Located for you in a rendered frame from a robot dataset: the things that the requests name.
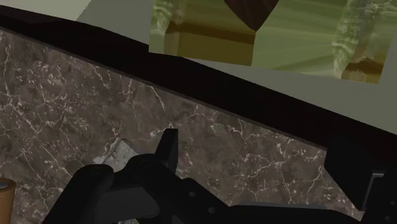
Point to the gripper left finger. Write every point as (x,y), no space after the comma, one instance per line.
(145,186)

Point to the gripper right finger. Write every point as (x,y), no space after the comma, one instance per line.
(350,173)

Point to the green patterned box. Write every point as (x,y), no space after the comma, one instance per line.
(297,46)

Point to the grey mottled block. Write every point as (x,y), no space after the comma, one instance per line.
(119,155)

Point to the brown cylinder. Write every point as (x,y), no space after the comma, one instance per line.
(6,201)

